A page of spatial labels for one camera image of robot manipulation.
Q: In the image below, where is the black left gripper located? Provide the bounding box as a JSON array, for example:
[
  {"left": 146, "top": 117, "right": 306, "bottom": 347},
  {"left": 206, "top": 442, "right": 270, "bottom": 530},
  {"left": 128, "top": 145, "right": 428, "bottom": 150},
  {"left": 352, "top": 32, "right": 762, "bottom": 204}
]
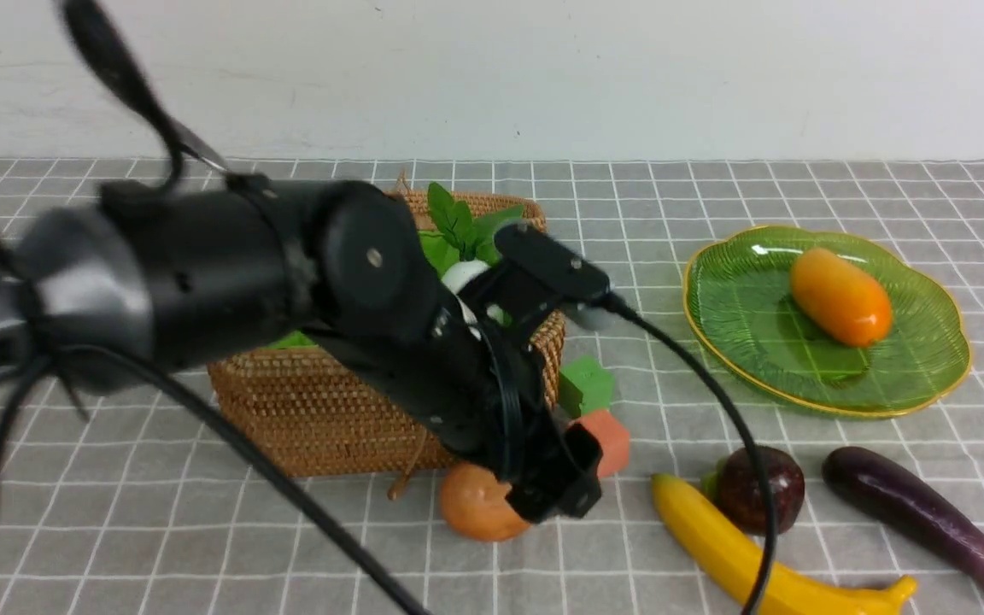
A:
[{"left": 308, "top": 285, "right": 602, "bottom": 523}]

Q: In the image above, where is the brown potato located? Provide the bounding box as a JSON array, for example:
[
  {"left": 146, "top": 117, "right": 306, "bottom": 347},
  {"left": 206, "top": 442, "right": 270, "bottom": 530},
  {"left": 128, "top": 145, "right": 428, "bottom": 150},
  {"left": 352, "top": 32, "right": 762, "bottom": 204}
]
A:
[{"left": 440, "top": 462, "right": 531, "bottom": 542}]

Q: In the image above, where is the white radish with leaves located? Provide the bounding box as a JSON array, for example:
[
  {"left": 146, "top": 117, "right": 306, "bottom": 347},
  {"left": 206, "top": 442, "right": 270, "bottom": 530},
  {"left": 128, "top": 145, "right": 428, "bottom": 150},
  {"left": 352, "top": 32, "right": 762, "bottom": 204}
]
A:
[{"left": 420, "top": 182, "right": 524, "bottom": 293}]

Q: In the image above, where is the dark purple mangosteen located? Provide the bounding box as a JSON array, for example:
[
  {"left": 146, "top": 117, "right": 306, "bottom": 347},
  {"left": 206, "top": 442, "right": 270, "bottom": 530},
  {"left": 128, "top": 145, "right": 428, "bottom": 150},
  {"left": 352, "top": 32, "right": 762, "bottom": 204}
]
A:
[{"left": 702, "top": 445, "right": 805, "bottom": 536}]

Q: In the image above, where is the yellow banana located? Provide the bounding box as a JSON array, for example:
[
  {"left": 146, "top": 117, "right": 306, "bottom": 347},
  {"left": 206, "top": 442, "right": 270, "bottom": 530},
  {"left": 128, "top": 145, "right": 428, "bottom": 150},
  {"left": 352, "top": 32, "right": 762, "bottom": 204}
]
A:
[{"left": 651, "top": 472, "right": 918, "bottom": 614}]

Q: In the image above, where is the orange mango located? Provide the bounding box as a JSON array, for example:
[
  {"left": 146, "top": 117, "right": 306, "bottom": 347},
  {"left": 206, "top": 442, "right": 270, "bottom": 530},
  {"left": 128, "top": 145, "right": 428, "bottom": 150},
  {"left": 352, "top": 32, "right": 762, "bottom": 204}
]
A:
[{"left": 789, "top": 248, "right": 893, "bottom": 348}]

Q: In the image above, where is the purple eggplant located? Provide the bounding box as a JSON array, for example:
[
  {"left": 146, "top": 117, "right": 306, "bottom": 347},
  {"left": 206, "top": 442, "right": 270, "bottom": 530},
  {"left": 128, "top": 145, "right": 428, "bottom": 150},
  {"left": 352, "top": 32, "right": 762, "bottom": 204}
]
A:
[{"left": 821, "top": 445, "right": 984, "bottom": 590}]

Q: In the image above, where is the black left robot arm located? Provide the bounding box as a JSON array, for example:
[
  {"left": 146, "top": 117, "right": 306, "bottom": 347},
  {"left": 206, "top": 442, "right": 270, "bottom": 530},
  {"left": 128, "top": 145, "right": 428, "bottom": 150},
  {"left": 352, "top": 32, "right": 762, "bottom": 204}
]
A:
[{"left": 0, "top": 175, "right": 610, "bottom": 523}]

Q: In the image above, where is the green foam cube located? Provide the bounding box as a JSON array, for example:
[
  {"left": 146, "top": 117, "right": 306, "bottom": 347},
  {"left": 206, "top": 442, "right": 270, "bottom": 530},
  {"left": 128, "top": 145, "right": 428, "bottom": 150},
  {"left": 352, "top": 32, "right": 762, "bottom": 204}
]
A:
[{"left": 559, "top": 355, "right": 616, "bottom": 419}]

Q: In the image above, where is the orange foam cube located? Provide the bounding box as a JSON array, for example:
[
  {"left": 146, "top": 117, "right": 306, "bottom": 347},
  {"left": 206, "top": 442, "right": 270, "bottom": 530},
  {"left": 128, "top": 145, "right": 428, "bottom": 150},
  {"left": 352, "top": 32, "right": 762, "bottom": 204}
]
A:
[{"left": 569, "top": 408, "right": 631, "bottom": 479}]

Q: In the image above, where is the woven rattan basket green lining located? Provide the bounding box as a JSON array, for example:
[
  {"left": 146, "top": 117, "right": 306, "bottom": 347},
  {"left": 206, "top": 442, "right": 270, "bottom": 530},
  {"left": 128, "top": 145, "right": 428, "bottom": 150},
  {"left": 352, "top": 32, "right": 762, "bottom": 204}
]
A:
[{"left": 206, "top": 190, "right": 567, "bottom": 477}]

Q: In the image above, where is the green glass leaf plate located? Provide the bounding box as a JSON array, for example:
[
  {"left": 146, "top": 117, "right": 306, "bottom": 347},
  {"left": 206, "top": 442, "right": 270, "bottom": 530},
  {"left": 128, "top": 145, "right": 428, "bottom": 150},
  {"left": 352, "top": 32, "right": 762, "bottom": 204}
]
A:
[{"left": 682, "top": 225, "right": 972, "bottom": 420}]

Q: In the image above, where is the grey checked tablecloth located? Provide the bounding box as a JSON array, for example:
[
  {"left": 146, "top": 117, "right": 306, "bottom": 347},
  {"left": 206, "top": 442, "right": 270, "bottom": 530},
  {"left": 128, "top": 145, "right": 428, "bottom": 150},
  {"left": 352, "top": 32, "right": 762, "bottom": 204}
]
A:
[{"left": 0, "top": 160, "right": 984, "bottom": 614}]

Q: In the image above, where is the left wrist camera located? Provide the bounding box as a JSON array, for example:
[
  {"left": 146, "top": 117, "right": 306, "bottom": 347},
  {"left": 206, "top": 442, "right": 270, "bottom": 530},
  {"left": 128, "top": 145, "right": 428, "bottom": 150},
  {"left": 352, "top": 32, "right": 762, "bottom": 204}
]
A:
[{"left": 460, "top": 221, "right": 614, "bottom": 340}]

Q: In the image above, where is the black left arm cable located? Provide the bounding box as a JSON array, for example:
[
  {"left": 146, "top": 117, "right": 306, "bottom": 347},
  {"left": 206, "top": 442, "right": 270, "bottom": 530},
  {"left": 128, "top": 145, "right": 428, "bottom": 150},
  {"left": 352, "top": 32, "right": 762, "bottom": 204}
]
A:
[{"left": 0, "top": 0, "right": 779, "bottom": 615}]

